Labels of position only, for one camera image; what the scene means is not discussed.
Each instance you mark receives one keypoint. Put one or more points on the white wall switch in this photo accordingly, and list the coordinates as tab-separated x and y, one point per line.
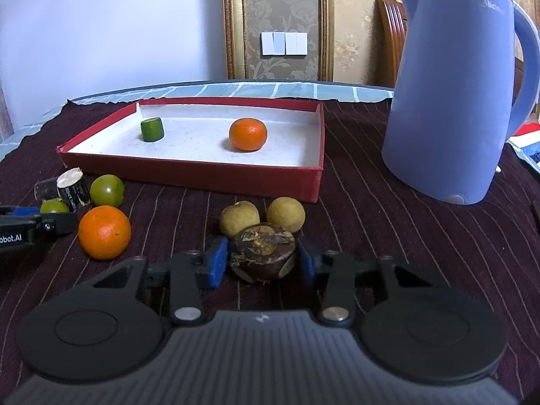
283	43

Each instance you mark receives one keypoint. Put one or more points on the green cucumber piece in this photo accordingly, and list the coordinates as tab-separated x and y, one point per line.
152	130

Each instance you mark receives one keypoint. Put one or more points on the red shallow cardboard box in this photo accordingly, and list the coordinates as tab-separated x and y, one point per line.
190	143

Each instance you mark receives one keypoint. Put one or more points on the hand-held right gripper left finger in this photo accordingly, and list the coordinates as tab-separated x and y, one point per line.
216	261

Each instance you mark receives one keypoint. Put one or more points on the light green round fruit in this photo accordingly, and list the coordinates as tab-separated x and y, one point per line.
54	206

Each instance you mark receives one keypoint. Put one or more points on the dark brown round fruit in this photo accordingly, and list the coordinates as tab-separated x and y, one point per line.
261	257

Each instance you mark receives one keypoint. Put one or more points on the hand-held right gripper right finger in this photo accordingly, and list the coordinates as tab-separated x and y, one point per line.
306	263

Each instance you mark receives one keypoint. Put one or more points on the wooden headboard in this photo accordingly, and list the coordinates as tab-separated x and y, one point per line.
390	38

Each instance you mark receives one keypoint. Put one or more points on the dark sugarcane piece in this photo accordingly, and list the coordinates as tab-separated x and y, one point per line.
46	188

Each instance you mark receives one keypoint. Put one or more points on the dark green tangerine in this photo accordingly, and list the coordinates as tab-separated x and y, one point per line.
107	190

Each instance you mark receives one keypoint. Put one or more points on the sugarcane piece with pale cut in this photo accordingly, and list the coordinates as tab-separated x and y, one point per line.
75	190

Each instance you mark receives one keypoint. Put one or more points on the blue electric kettle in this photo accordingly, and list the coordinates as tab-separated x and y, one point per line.
443	93

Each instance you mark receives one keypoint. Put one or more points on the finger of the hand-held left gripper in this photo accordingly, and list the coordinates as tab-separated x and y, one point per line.
61	224
25	211

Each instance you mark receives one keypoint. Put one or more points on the large orange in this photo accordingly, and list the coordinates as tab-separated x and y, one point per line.
104	232

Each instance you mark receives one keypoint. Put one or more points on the red white blue cloth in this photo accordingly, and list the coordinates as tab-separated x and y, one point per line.
527	143

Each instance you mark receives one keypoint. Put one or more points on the gold framed wall panel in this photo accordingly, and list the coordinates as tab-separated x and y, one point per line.
230	21

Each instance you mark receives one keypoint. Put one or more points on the yellow-brown longan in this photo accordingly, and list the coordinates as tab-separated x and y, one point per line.
286	213
238	218

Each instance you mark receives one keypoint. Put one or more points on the small orange mandarin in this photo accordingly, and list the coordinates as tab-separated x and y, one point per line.
248	134

